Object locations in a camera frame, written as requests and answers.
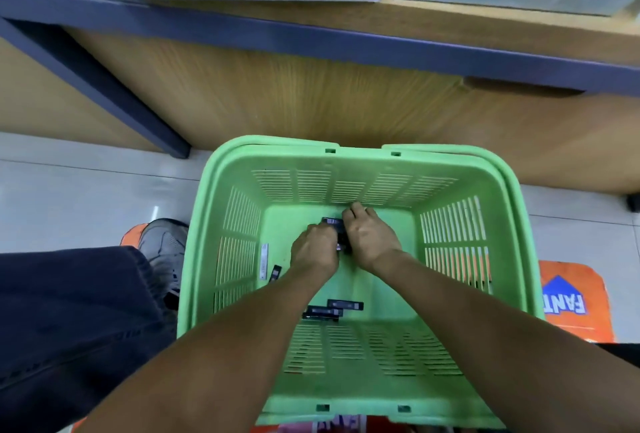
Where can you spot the person's left hand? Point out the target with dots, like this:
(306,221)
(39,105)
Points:
(315,251)

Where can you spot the person's right hand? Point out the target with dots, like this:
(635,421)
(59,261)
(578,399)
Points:
(372,238)

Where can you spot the pile of lead cases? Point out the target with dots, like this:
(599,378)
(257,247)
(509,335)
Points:
(335,308)

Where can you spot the green plastic basket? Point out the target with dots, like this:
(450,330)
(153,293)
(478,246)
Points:
(215,218)

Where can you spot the person's right forearm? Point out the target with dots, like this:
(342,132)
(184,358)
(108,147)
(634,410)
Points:
(510,348)

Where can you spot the person's left forearm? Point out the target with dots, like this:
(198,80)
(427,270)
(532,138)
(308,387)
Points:
(220,363)

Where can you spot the grey sneaker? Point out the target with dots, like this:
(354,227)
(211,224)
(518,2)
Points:
(165,248)

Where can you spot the colourful printed mat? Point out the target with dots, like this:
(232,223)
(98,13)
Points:
(580,298)

